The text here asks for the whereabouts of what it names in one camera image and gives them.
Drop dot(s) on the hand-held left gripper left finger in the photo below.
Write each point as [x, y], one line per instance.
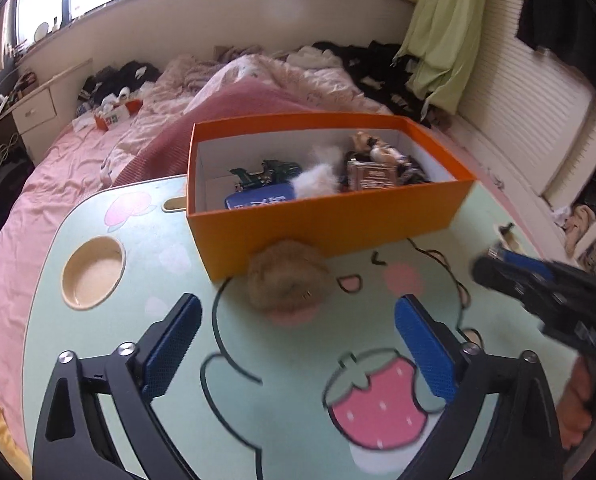
[170, 355]

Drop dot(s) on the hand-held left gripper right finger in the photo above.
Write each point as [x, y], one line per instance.
[425, 350]

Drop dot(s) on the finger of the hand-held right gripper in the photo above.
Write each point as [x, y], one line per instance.
[523, 261]
[503, 282]

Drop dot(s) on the black lace-trimmed cloth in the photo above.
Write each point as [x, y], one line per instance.
[418, 172]

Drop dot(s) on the brown fluffy pom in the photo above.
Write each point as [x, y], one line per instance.
[288, 275]

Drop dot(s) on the orange cardboard box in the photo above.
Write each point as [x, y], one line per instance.
[328, 215]

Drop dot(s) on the brown card box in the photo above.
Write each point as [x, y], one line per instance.
[373, 176]

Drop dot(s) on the blue metal tin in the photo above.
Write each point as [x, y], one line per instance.
[258, 200]

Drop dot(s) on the small doll figure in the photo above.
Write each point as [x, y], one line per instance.
[375, 146]

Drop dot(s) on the white fur piece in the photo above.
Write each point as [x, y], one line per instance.
[313, 180]

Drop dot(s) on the green cartoon desktop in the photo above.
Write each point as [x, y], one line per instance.
[178, 270]

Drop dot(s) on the person's right hand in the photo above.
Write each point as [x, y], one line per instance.
[575, 410]

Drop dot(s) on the cream cloth pile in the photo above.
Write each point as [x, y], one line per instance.
[578, 227]

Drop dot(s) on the yellow cloth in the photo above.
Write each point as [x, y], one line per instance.
[0, 440]

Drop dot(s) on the pink bedsheet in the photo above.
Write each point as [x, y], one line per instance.
[53, 185]

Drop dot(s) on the light green curtain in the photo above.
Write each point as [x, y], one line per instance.
[443, 35]

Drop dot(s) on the orange white carton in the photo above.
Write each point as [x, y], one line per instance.
[115, 116]

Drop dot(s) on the black hanging garment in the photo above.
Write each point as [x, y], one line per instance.
[568, 15]

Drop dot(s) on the pile of black clothes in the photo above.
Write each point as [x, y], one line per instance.
[373, 60]

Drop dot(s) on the pink ribbed blanket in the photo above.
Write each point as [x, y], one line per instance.
[258, 105]

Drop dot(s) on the white drawer desk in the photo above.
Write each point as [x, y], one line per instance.
[35, 115]

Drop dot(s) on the black white-striped garment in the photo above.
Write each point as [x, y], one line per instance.
[123, 77]

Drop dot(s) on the white clothes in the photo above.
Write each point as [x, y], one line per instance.
[310, 56]

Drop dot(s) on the white power strip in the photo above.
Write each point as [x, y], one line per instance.
[2, 110]

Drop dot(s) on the pale pink printed quilt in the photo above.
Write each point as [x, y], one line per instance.
[278, 70]

